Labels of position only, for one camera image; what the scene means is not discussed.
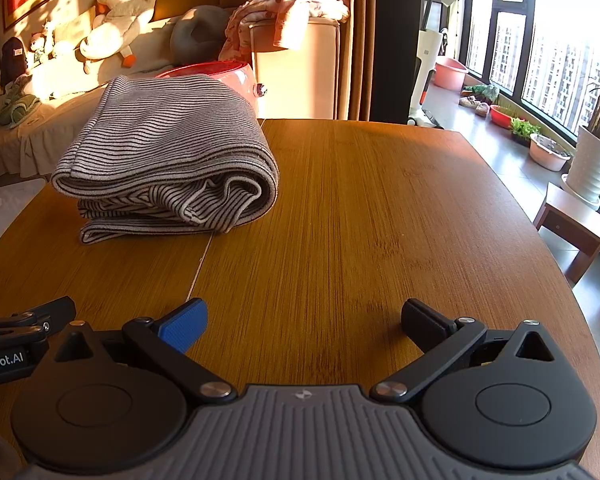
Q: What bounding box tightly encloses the black tray with seedlings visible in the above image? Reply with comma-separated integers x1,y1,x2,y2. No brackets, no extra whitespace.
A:
510,117,542,149

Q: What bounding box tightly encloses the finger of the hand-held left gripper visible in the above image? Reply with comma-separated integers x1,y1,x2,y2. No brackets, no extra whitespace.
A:
0,296,77,346

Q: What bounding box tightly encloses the small white plush toy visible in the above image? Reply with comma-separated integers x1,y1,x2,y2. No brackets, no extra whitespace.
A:
29,19,76,67

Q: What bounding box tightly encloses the red plastic container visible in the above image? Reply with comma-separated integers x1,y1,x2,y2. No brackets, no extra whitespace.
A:
156,60,268,116

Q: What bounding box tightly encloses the black framed window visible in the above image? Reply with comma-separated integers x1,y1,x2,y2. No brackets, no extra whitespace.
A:
462,0,600,181

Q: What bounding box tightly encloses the beige sofa bed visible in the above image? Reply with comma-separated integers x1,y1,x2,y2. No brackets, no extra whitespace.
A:
0,0,301,183

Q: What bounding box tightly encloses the pink plastic basin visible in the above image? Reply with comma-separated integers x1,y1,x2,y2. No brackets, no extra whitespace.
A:
432,56,469,92

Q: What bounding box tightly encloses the red pot with seedlings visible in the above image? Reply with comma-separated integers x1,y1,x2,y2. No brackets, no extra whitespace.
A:
490,104,516,129

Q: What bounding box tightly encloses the pair of slippers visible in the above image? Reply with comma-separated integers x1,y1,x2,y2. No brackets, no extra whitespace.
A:
459,94,492,119

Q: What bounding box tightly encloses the grey striped garment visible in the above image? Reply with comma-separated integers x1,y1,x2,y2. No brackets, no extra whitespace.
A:
51,75,280,247

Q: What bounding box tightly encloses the white cabinet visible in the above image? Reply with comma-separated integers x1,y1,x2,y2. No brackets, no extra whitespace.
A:
250,16,341,121

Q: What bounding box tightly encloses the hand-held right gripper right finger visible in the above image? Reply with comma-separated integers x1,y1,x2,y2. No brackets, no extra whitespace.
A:
370,298,557,405

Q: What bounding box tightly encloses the small wooden stool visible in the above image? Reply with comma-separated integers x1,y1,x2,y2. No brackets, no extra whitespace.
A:
532,182,600,286

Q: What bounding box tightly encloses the pink clothes pile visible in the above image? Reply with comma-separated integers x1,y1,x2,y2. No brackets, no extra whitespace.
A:
219,0,351,61

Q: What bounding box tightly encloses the white potted tall plant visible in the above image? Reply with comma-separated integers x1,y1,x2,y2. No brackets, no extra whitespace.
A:
560,45,600,211

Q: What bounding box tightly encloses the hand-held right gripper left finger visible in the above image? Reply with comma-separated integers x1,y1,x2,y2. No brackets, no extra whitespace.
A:
54,297,237,404

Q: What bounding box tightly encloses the pink pot with soil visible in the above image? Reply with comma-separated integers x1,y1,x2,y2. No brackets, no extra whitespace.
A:
529,134,572,172

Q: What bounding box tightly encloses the white upright vacuum cleaner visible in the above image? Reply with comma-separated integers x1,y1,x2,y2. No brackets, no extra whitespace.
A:
407,0,461,128

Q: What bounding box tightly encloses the green plush toy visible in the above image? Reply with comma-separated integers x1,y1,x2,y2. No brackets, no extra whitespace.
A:
0,87,42,128

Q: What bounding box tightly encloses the grey round pillow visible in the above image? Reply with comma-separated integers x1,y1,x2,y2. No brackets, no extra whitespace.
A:
167,5,243,63

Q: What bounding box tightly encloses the white goose plush toy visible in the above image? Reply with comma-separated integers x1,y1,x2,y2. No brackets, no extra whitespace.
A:
79,0,158,68

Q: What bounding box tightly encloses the black plush toy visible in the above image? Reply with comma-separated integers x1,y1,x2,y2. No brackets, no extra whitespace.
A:
0,36,29,84

